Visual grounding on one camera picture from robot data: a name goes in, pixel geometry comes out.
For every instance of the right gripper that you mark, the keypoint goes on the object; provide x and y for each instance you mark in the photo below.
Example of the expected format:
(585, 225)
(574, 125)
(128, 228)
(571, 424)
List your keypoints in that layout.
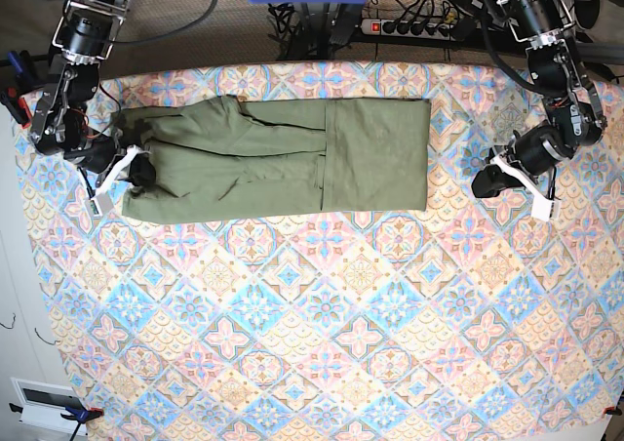
(95, 156)

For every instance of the white wall outlet box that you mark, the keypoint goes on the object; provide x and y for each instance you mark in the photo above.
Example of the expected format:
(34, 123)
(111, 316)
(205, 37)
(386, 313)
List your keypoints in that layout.
(42, 405)

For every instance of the red black clamp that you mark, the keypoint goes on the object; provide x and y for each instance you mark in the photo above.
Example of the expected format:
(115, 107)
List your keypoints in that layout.
(12, 96)
(80, 414)

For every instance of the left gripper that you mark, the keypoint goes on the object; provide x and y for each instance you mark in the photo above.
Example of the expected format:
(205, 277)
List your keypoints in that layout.
(537, 151)

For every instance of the red black clamp lower left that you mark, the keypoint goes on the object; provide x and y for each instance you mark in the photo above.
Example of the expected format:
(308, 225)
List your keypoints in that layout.
(80, 414)

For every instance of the patterned colourful tablecloth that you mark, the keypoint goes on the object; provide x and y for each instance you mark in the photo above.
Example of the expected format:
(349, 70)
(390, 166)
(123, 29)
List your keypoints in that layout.
(469, 321)

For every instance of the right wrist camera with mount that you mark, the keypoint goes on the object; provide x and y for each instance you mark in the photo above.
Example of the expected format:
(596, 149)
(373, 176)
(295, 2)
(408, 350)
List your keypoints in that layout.
(99, 202)

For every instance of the olive green t-shirt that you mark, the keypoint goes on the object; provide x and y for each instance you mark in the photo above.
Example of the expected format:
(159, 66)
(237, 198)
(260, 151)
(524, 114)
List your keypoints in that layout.
(225, 159)

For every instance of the red clamp lower right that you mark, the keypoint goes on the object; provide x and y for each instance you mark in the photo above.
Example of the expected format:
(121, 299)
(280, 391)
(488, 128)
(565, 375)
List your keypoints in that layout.
(614, 411)

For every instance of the red black clamp upper left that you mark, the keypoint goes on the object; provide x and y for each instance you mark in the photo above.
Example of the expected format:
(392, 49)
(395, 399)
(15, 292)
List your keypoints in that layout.
(12, 96)

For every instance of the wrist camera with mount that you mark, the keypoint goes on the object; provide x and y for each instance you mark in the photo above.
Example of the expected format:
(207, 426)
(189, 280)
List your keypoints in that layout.
(99, 202)
(544, 204)

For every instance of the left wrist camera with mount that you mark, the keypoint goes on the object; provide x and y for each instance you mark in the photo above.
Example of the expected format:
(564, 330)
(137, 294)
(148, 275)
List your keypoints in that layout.
(544, 204)

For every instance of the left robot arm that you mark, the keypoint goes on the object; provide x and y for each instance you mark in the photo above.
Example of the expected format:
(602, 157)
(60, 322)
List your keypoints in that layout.
(574, 113)

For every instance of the white power strip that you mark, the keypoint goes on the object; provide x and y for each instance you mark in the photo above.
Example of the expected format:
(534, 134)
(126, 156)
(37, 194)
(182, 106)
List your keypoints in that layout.
(405, 28)

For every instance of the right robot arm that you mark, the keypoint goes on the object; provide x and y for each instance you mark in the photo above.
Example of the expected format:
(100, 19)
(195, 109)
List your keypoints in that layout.
(59, 123)

